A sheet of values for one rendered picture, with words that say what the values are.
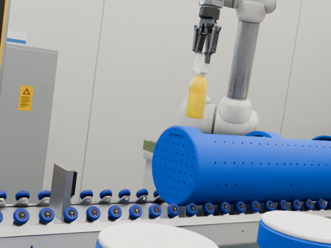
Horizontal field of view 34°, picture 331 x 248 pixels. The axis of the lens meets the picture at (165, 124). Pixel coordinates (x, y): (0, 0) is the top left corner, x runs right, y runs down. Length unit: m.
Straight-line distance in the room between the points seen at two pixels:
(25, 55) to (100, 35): 1.64
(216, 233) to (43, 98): 1.66
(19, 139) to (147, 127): 2.04
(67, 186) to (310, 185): 1.00
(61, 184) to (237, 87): 1.19
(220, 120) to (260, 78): 3.22
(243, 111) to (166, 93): 2.57
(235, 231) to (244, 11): 1.03
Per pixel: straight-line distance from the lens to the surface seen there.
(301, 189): 2.20
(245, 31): 2.55
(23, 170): 3.31
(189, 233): 1.34
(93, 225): 1.68
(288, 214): 1.72
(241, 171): 1.93
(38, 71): 3.25
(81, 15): 4.71
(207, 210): 1.91
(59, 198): 1.70
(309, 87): 6.32
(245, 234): 2.04
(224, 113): 2.62
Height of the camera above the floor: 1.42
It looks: 6 degrees down
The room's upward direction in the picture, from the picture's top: 8 degrees clockwise
